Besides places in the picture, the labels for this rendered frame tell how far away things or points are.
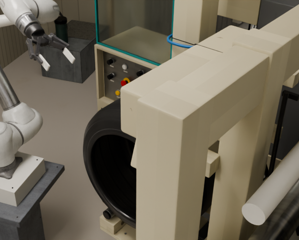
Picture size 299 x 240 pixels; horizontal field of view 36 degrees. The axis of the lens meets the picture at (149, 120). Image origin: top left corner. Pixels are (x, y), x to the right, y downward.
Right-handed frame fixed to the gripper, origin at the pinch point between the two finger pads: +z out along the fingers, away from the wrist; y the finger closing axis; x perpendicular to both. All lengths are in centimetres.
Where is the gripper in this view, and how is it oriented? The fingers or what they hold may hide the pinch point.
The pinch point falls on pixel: (59, 63)
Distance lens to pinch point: 196.6
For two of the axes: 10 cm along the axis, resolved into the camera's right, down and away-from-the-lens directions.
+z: 6.3, 7.4, -2.4
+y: -6.3, 3.1, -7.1
